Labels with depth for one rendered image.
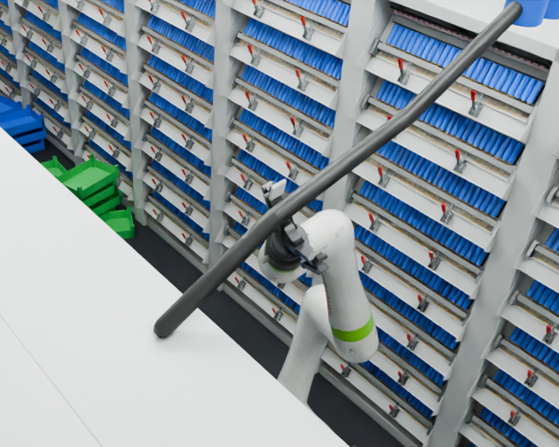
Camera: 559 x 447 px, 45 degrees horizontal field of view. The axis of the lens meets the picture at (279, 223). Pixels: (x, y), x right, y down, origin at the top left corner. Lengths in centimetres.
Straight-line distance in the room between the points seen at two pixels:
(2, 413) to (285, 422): 30
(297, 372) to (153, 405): 134
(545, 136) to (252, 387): 135
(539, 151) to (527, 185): 11
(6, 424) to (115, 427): 11
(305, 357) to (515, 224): 73
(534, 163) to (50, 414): 154
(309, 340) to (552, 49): 102
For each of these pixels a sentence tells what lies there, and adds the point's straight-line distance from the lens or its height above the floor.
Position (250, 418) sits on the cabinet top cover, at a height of 170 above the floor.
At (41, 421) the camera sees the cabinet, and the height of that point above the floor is 170.
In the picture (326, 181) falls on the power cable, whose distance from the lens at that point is 89.
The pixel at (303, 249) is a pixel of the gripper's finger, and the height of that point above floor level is 151.
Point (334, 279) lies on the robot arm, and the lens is 164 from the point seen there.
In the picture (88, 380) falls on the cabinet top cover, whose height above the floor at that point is 170.
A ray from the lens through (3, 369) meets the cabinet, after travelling 84.
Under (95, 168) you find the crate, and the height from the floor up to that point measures 24.
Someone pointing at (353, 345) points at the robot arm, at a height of 102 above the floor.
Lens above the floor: 229
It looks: 35 degrees down
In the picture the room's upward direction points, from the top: 6 degrees clockwise
